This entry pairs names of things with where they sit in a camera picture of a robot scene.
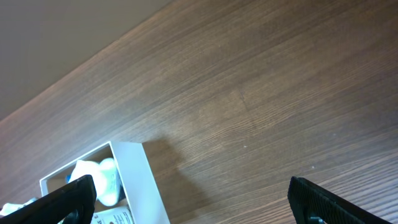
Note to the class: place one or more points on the white round jar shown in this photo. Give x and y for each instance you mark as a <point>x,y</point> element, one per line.
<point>117,215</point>

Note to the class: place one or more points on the clear spray bottle dark liquid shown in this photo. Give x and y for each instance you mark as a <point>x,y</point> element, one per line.
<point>110,183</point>

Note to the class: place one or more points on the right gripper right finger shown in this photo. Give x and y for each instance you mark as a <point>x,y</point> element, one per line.
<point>311,203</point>

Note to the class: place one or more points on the white tube with print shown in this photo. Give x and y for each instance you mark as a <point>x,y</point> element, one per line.
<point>86,168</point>

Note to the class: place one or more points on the white cardboard box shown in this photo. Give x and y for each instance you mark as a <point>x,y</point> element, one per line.
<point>139,190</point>

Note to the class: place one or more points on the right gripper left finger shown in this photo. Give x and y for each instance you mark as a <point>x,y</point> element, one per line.
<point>72,203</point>

